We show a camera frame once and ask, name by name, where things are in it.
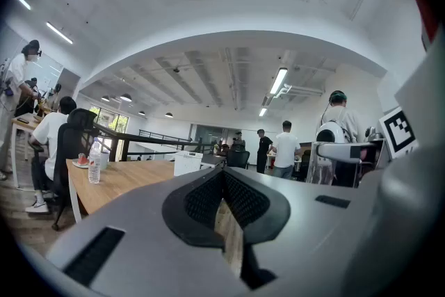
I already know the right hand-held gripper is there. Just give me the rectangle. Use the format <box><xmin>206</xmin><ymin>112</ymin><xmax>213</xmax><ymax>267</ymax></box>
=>
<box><xmin>315</xmin><ymin>106</ymin><xmax>420</xmax><ymax>164</ymax></box>

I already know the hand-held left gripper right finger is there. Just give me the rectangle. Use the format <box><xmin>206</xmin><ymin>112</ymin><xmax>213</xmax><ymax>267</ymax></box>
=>
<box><xmin>222</xmin><ymin>166</ymin><xmax>377</xmax><ymax>291</ymax></box>

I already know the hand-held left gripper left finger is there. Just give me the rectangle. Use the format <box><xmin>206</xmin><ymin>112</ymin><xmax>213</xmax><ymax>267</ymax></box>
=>
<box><xmin>45</xmin><ymin>166</ymin><xmax>252</xmax><ymax>297</ymax></box>

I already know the white perforated plastic basket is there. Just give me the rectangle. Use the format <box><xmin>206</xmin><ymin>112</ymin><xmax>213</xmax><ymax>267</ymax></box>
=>
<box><xmin>173</xmin><ymin>150</ymin><xmax>204</xmax><ymax>177</ymax></box>

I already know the white ceiling pipe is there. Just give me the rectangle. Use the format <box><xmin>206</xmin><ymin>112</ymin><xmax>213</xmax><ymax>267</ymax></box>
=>
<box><xmin>276</xmin><ymin>83</ymin><xmax>325</xmax><ymax>99</ymax></box>

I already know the red label water bottle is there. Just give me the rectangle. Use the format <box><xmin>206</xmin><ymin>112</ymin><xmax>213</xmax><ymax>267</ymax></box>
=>
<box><xmin>88</xmin><ymin>137</ymin><xmax>102</xmax><ymax>184</ymax></box>

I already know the black office chair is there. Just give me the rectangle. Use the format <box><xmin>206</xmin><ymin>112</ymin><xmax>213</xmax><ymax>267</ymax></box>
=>
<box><xmin>51</xmin><ymin>108</ymin><xmax>102</xmax><ymax>232</ymax></box>
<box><xmin>226</xmin><ymin>144</ymin><xmax>251</xmax><ymax>170</ymax></box>

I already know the black metal railing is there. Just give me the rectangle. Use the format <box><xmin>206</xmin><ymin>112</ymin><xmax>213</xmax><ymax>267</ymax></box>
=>
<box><xmin>90</xmin><ymin>121</ymin><xmax>218</xmax><ymax>163</ymax></box>

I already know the black balcony railing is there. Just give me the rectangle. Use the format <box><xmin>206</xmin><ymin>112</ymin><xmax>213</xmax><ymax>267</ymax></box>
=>
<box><xmin>138</xmin><ymin>129</ymin><xmax>193</xmax><ymax>144</ymax></box>

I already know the dark grey table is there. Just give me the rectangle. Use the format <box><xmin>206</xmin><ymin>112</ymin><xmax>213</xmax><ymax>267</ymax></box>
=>
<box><xmin>200</xmin><ymin>153</ymin><xmax>227</xmax><ymax>170</ymax></box>

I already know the wooden office desk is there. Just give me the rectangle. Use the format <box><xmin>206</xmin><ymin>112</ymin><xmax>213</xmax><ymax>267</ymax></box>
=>
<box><xmin>10</xmin><ymin>113</ymin><xmax>48</xmax><ymax>189</ymax></box>

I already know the large glass window wall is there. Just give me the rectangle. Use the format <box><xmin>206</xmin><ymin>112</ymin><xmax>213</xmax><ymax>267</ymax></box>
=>
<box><xmin>89</xmin><ymin>106</ymin><xmax>130</xmax><ymax>132</ymax></box>

